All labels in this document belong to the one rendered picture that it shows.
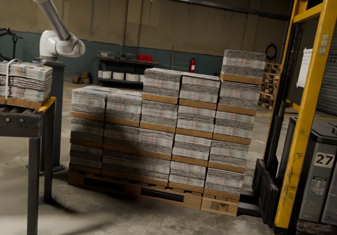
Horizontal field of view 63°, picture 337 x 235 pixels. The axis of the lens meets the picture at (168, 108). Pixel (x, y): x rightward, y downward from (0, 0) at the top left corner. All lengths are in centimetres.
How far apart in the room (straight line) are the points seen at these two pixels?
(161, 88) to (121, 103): 35
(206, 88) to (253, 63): 38
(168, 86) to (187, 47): 723
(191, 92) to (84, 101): 87
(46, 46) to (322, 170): 234
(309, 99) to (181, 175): 109
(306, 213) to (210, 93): 109
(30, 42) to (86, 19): 172
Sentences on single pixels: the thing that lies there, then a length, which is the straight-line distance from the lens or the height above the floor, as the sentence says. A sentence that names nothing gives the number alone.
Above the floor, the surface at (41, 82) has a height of 96.
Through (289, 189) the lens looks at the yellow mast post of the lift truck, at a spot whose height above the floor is 39.
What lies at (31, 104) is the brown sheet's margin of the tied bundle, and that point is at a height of 83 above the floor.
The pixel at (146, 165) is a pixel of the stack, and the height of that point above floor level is 29.
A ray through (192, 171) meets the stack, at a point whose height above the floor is 31.
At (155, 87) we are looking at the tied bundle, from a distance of 212.
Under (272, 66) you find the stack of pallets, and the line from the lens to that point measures 845.
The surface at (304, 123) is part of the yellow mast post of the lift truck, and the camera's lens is 202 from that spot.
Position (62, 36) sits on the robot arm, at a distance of 241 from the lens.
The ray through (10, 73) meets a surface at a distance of 174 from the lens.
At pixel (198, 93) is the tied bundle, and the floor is 94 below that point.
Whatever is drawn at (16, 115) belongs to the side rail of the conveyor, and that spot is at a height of 80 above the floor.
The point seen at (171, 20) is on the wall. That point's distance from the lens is 918.
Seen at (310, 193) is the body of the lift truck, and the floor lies 38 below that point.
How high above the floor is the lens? 121
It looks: 11 degrees down
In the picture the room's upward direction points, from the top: 7 degrees clockwise
